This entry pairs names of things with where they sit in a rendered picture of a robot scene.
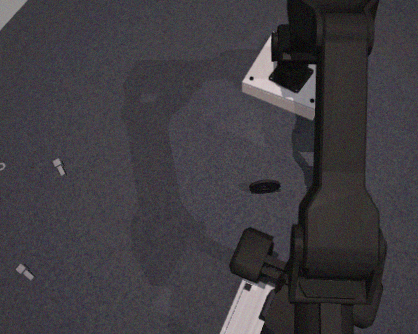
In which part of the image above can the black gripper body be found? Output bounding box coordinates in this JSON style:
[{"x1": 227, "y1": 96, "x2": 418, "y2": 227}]
[{"x1": 229, "y1": 227, "x2": 383, "y2": 329}]

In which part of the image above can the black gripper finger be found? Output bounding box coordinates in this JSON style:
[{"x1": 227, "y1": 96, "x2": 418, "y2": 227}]
[{"x1": 254, "y1": 242, "x2": 274, "y2": 284}]

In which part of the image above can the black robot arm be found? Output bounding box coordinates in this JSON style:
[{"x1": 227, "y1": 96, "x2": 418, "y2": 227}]
[{"x1": 264, "y1": 0, "x2": 388, "y2": 334}]

